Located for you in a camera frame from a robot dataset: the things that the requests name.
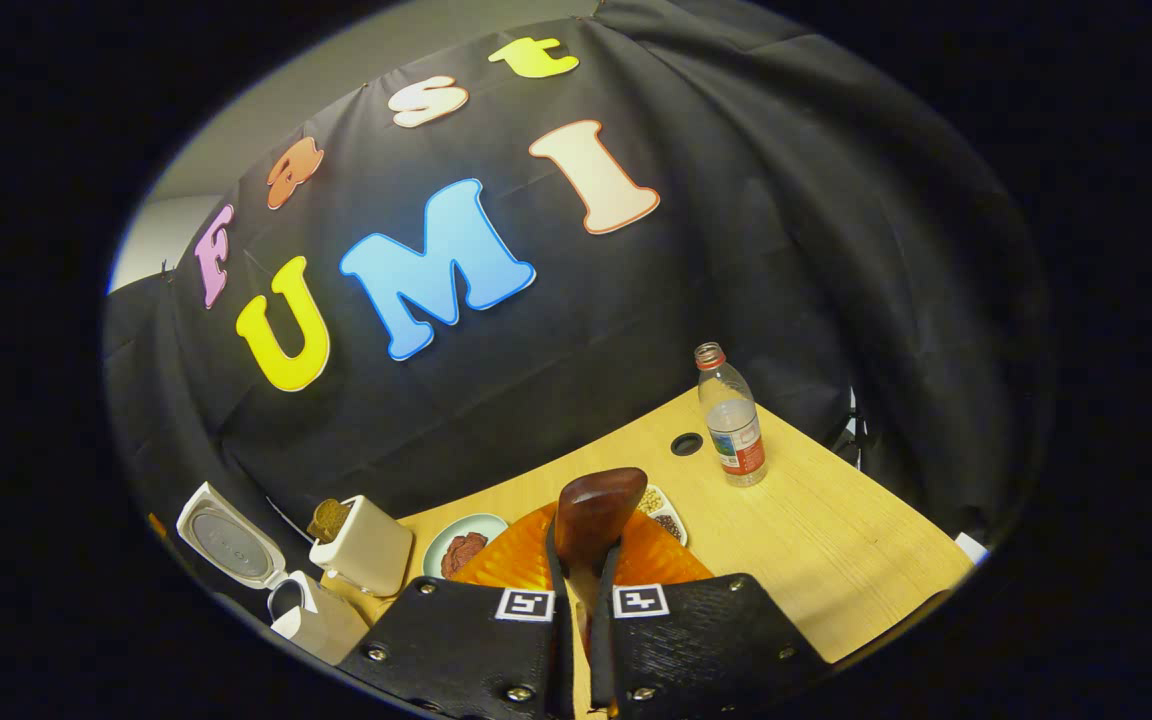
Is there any white toaster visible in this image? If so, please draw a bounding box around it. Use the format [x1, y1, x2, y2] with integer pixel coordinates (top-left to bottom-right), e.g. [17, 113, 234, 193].
[309, 495, 415, 598]

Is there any black backdrop cloth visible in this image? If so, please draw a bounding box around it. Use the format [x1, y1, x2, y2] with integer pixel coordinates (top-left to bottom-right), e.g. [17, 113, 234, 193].
[101, 0, 1052, 641]

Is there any dark wooden spoon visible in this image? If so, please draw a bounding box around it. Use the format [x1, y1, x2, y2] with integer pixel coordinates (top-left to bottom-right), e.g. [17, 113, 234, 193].
[553, 467, 649, 611]

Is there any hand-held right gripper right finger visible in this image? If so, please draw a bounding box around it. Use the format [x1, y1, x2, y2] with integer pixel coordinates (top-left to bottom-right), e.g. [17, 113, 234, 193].
[591, 508, 832, 717]

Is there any pale green plate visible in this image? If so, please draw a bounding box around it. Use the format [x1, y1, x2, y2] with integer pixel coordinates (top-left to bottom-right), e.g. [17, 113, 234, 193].
[422, 513, 509, 581]

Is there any brown bread slice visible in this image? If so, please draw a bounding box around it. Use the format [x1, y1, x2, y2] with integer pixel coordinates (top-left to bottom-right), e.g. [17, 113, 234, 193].
[307, 498, 353, 543]

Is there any white divided grain dish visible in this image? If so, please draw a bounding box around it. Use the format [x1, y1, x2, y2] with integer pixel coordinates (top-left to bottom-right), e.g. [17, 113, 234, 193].
[636, 485, 689, 548]

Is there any white rice cooker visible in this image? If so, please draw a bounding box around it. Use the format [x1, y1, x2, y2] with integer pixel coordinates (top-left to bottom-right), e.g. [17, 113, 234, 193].
[176, 482, 369, 666]

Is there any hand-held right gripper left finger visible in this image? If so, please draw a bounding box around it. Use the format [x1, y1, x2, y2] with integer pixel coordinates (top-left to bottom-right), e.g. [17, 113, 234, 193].
[336, 500, 579, 720]

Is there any clear water bottle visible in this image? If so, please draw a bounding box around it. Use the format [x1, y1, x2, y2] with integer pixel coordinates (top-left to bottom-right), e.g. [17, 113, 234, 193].
[693, 342, 768, 488]

